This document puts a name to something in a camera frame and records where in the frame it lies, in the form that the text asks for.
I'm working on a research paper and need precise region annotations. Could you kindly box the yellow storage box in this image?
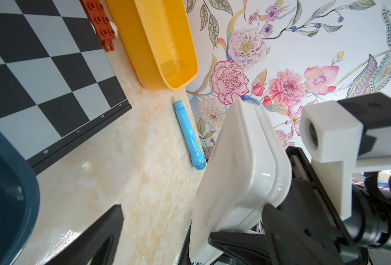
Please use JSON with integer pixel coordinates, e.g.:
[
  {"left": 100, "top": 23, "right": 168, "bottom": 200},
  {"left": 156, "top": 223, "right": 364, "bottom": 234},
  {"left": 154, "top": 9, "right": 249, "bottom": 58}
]
[{"left": 107, "top": 1, "right": 198, "bottom": 92}]

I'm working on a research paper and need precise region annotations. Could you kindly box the teal storage box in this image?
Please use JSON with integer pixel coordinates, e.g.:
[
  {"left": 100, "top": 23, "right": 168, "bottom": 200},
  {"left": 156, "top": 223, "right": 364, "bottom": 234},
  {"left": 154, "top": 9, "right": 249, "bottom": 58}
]
[{"left": 0, "top": 132, "right": 40, "bottom": 265}]

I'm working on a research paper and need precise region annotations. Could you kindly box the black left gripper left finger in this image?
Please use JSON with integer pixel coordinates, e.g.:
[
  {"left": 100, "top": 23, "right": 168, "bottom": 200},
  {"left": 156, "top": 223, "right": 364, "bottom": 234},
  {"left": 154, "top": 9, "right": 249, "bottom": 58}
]
[{"left": 47, "top": 204, "right": 124, "bottom": 265}]

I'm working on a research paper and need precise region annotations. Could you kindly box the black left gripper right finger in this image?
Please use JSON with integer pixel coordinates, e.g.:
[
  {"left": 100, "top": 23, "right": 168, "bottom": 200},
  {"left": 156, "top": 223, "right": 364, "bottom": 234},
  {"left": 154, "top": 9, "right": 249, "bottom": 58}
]
[{"left": 208, "top": 204, "right": 343, "bottom": 265}]

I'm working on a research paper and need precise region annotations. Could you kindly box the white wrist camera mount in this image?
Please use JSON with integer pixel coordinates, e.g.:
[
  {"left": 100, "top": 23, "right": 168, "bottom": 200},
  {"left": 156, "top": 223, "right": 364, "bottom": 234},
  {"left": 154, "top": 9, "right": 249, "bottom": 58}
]
[{"left": 300, "top": 100, "right": 391, "bottom": 220}]

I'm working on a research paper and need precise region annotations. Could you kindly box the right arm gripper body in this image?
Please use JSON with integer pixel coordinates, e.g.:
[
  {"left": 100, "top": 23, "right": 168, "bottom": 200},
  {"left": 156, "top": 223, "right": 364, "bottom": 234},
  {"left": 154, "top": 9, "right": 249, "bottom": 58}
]
[{"left": 181, "top": 92, "right": 391, "bottom": 265}]

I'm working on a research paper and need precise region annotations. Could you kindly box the black white checkerboard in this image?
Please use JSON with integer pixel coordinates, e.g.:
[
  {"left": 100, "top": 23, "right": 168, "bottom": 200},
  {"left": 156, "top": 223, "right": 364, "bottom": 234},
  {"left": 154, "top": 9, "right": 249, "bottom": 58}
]
[{"left": 0, "top": 1, "right": 131, "bottom": 174}]

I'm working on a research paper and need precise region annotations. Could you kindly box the red toy brick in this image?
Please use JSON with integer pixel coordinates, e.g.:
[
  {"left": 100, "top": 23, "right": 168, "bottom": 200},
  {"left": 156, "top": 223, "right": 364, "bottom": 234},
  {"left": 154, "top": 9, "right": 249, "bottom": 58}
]
[{"left": 80, "top": 0, "right": 119, "bottom": 52}]

